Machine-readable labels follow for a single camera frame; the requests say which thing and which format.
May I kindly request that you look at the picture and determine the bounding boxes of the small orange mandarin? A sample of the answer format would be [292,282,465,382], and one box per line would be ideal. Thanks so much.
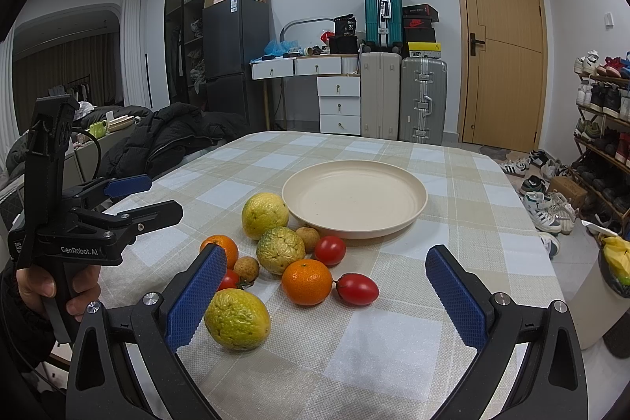
[200,235,239,270]

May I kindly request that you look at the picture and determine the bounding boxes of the small red cherry tomato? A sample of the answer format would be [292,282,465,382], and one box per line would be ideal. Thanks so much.
[219,270,240,290]

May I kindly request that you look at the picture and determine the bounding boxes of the large yellow guava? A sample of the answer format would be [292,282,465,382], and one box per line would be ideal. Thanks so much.
[203,289,271,351]

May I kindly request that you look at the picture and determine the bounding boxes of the brown longan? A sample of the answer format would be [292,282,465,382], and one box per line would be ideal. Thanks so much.
[296,226,321,253]
[233,256,259,283]

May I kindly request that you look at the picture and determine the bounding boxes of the yellow-green guava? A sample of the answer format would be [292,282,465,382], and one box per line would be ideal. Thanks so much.
[241,193,289,241]

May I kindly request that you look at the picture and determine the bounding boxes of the wrinkled green guava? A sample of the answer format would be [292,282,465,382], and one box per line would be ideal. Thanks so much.
[256,227,306,276]

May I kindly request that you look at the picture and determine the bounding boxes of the oblong red tomato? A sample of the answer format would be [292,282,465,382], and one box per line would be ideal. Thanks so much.
[335,273,379,307]

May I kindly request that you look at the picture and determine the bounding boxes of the large orange mandarin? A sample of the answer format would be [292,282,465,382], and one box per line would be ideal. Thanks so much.
[281,259,333,307]

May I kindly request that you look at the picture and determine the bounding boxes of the round red tomato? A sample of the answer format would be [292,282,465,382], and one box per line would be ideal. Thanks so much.
[314,235,346,266]

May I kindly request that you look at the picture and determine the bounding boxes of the person's left hand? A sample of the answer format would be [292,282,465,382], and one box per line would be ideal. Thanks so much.
[16,265,100,322]

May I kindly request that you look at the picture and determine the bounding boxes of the black jacket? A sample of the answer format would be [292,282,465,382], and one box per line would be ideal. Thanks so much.
[97,102,250,179]

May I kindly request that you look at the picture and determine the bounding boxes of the checkered beige tablecloth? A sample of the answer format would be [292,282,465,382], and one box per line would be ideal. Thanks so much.
[99,132,561,419]

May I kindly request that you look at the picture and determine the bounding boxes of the banana bunch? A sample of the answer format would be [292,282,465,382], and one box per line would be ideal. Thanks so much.
[601,235,630,287]

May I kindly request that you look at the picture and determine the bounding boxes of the black refrigerator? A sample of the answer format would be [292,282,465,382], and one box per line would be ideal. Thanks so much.
[203,0,270,131]

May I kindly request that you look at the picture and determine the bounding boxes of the wooden shoe rack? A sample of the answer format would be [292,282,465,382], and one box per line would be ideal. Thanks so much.
[570,74,629,235]

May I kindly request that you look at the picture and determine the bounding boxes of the dark wardrobe shelf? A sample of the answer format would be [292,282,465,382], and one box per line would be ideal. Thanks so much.
[165,0,215,107]

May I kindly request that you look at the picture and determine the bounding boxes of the cream round plate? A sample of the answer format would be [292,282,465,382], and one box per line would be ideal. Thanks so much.
[282,160,429,240]

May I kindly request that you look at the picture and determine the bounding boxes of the white drawer desk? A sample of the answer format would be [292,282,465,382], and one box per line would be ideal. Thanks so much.
[251,53,361,135]

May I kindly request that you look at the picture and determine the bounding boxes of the beige suitcase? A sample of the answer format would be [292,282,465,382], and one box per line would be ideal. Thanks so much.
[360,52,402,141]

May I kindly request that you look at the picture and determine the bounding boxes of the silver grey suitcase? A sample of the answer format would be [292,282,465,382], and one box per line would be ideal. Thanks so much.
[398,57,447,145]

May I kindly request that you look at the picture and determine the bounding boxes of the wooden door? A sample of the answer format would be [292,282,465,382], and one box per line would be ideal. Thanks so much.
[458,0,548,152]

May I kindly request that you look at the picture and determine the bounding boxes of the teal suitcase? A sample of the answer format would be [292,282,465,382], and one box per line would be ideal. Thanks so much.
[364,0,404,54]

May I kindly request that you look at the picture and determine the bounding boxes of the stacked shoe boxes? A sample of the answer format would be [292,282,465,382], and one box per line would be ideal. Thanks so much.
[402,3,439,56]

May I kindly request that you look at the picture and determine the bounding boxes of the black cable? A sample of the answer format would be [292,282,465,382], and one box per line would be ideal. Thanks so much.
[70,130,104,183]

